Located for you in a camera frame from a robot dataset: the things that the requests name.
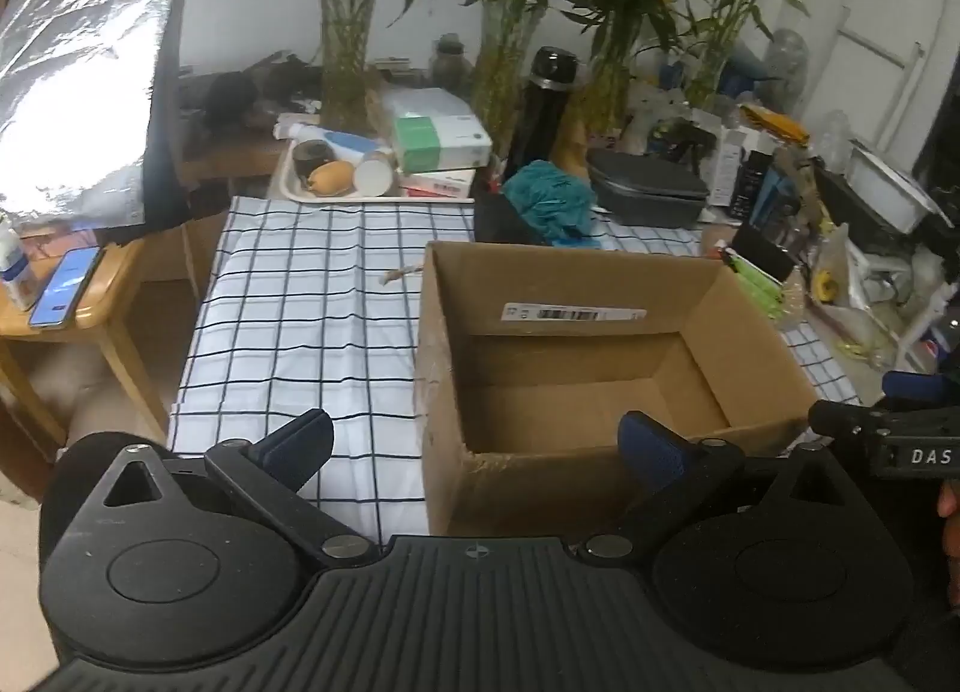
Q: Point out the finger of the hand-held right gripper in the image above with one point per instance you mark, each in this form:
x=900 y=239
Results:
x=922 y=389
x=844 y=420

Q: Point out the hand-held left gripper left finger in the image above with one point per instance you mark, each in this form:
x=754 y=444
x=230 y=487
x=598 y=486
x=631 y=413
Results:
x=304 y=441

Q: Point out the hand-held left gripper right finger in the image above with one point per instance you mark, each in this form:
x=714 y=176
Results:
x=652 y=448

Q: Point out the cardboard box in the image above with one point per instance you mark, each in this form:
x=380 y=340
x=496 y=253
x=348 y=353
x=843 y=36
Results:
x=442 y=362

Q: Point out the teal bath loofah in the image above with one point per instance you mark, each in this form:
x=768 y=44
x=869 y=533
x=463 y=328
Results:
x=551 y=200

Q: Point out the person's right hand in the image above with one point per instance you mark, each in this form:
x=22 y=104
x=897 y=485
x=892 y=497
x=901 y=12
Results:
x=951 y=519

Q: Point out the black white checked tablecloth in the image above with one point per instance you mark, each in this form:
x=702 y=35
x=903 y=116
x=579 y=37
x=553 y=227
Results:
x=300 y=332

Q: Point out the yellow tape measure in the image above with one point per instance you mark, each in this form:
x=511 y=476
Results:
x=828 y=287

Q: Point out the green packet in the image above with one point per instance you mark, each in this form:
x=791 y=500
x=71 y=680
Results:
x=761 y=291

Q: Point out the black card holder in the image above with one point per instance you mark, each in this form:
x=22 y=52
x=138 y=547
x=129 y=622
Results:
x=761 y=253

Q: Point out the white pot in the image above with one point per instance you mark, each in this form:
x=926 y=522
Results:
x=892 y=185

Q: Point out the blue carton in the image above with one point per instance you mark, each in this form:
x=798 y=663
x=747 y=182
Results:
x=776 y=193

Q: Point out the wooden side table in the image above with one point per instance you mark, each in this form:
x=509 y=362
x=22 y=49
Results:
x=97 y=313

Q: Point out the black carton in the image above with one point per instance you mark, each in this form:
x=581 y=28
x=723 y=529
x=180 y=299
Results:
x=751 y=185

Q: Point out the grey zip case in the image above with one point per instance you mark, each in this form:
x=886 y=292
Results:
x=645 y=189

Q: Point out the white tray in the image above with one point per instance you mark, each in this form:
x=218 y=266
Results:
x=281 y=182

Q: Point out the tan pouch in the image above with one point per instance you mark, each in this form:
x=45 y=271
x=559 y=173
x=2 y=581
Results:
x=331 y=179

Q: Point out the white capped orange jar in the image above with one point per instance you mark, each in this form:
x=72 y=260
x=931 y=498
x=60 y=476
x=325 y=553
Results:
x=373 y=174

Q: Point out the red flat packet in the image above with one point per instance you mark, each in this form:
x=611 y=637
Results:
x=427 y=191

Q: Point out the black tape roll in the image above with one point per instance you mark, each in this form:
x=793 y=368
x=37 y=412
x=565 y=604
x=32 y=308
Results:
x=312 y=158

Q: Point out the white carton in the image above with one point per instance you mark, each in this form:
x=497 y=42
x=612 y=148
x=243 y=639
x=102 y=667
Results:
x=726 y=163

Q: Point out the smartphone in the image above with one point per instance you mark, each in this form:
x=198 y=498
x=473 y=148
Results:
x=66 y=287

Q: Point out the low wooden table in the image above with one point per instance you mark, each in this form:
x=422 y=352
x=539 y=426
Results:
x=225 y=159

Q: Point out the white flat box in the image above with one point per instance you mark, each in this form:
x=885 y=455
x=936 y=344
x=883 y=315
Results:
x=442 y=178

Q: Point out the white metal rack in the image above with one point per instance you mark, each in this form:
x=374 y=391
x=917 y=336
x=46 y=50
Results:
x=907 y=92

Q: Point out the white blue spray bottle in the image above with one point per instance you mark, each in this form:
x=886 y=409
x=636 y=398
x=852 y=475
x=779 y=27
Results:
x=337 y=140

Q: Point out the yellow packet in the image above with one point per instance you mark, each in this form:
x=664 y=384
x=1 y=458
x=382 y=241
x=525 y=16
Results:
x=772 y=123

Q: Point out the green white tissue pack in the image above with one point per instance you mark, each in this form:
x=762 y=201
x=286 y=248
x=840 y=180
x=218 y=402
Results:
x=442 y=140

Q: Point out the small white bottle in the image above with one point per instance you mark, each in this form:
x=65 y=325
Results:
x=15 y=272

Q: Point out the black thermos bottle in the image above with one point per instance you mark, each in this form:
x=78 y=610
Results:
x=540 y=122

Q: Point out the black round object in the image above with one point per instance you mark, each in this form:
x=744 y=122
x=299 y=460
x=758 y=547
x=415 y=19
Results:
x=231 y=99

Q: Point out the clear plastic bottle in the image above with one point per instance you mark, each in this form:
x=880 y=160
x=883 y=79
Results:
x=787 y=65

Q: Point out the glass vase with bamboo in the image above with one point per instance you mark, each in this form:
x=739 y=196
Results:
x=506 y=77
x=611 y=84
x=712 y=62
x=346 y=62

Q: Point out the dark drink bottle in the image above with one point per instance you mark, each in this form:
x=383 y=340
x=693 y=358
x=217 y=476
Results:
x=450 y=62

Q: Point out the silver plastic bag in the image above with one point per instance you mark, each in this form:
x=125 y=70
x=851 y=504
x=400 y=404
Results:
x=75 y=99

